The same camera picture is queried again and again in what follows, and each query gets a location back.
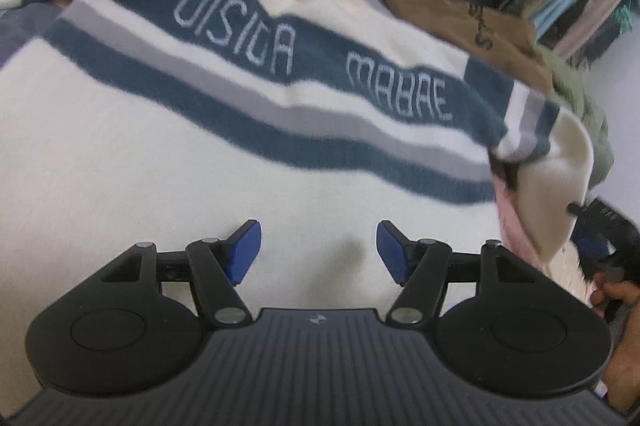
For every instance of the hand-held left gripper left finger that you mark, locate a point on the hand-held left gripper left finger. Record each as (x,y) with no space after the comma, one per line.
(245,251)

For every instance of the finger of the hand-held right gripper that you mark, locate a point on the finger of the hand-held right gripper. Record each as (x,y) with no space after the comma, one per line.
(595,211)

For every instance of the brown hoodie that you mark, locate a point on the brown hoodie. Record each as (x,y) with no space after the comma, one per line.
(450,21)

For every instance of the green clothes hangers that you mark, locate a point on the green clothes hangers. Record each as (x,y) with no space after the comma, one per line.
(630,8)

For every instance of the light blue hanging garment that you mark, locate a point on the light blue hanging garment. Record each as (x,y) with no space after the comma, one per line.
(575,1)

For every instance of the green fleece garment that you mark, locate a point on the green fleece garment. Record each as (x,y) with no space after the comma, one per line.
(585,106)

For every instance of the cream blue-striped sweater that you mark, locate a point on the cream blue-striped sweater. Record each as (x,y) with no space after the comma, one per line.
(200,146)

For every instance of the person's right hand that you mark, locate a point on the person's right hand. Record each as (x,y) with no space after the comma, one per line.
(620,296)

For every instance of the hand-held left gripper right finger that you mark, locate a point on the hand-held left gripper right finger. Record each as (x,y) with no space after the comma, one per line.
(392,253)

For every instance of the person's right forearm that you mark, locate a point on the person's right forearm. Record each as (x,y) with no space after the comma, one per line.
(625,381)

